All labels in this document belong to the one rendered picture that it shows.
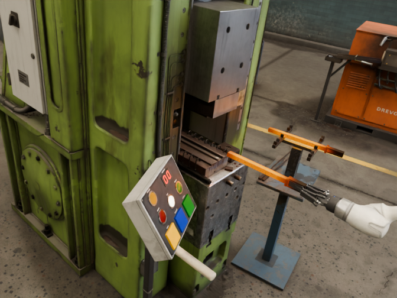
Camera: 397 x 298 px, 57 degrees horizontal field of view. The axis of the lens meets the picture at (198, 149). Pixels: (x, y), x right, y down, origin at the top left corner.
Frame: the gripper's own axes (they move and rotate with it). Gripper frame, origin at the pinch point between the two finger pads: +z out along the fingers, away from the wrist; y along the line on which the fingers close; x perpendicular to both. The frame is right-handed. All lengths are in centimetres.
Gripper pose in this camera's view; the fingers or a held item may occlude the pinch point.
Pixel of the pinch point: (296, 184)
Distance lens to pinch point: 177.1
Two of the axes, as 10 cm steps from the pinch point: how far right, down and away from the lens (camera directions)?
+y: 6.5, -3.2, 6.9
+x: 1.1, -8.6, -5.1
